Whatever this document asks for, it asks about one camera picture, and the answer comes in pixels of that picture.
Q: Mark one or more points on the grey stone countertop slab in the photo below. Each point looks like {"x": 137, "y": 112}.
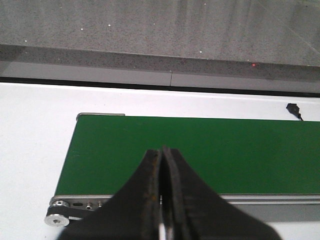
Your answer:
{"x": 257, "y": 38}

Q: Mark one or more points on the black conveyor end pulley bracket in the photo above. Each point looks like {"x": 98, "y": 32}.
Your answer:
{"x": 60, "y": 214}

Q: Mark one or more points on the green conveyor belt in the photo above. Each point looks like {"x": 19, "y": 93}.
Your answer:
{"x": 233, "y": 156}

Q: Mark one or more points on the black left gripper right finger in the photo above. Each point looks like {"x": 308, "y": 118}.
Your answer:
{"x": 193, "y": 211}

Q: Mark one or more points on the aluminium conveyor side rail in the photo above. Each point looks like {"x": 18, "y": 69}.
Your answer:
{"x": 265, "y": 207}

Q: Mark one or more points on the black plug with cable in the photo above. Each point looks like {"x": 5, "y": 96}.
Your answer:
{"x": 294, "y": 110}

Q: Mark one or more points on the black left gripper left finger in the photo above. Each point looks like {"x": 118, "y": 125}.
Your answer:
{"x": 131, "y": 214}

